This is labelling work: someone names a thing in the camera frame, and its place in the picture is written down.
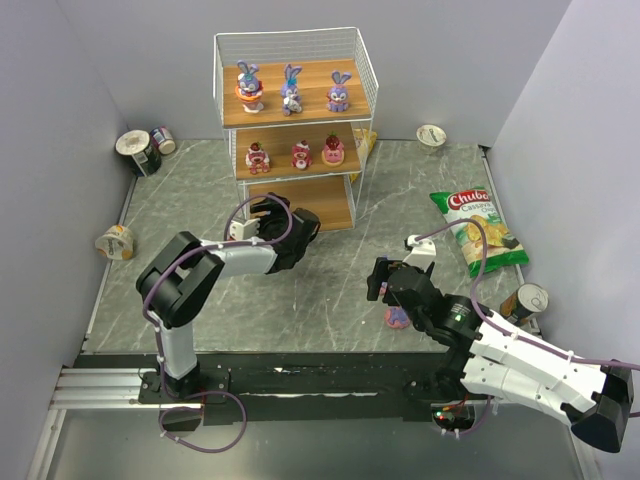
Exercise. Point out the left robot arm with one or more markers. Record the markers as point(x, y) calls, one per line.
point(175, 286)

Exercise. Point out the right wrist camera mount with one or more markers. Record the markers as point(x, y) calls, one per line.
point(421, 253)

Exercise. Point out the pink bear roll cake toy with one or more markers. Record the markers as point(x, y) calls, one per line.
point(301, 155)

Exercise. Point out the white yogurt cup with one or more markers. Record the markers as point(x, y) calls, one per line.
point(430, 137)

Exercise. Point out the yellow snack packet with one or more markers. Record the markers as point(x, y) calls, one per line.
point(365, 140)

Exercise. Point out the purple bunny red bow toy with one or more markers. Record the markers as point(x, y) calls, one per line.
point(338, 96)

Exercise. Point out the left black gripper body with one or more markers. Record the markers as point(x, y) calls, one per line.
point(304, 226)

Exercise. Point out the tin can orange label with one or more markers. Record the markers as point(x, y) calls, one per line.
point(527, 301)

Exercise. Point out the green chips bag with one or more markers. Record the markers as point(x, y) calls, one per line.
point(481, 215)

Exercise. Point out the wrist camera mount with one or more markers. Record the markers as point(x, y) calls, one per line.
point(421, 253)
point(238, 230)

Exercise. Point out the pink bear strawberry donut toy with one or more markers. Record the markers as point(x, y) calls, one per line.
point(333, 151)

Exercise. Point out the strawberry cake slice toy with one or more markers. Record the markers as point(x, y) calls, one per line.
point(257, 159)

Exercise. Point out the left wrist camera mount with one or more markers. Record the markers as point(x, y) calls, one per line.
point(238, 230)

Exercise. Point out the dark paper cup white lid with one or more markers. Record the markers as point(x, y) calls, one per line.
point(139, 152)

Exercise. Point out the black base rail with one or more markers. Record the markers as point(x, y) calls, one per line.
point(229, 387)

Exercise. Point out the purple bunny candle donut toy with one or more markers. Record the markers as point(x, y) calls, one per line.
point(396, 318)

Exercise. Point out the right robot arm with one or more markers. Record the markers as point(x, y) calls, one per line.
point(487, 355)

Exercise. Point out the blue white small can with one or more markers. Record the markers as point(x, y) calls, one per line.
point(163, 140)

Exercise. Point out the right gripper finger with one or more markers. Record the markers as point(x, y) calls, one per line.
point(393, 295)
point(379, 275)

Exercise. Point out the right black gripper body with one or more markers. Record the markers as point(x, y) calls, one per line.
point(382, 279)

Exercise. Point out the white wire wooden shelf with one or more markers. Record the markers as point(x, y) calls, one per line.
point(332, 193)

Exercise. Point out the tipped paper cup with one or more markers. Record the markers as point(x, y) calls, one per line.
point(117, 243)

